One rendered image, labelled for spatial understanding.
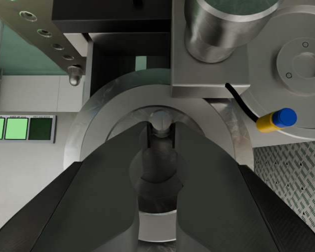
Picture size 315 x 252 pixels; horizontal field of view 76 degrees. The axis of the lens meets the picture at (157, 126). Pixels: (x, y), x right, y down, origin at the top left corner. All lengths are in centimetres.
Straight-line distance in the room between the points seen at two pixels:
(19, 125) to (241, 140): 53
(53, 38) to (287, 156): 44
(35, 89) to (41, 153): 301
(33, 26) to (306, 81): 40
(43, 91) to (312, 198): 339
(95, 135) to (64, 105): 310
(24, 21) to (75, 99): 281
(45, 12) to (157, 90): 28
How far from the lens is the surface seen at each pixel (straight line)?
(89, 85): 19
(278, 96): 19
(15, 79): 378
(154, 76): 17
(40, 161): 57
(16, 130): 60
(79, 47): 21
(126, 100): 16
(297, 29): 22
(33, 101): 351
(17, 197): 60
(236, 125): 17
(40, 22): 43
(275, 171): 37
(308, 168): 31
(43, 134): 56
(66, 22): 18
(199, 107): 16
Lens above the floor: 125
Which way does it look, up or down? 9 degrees down
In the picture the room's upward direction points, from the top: 179 degrees counter-clockwise
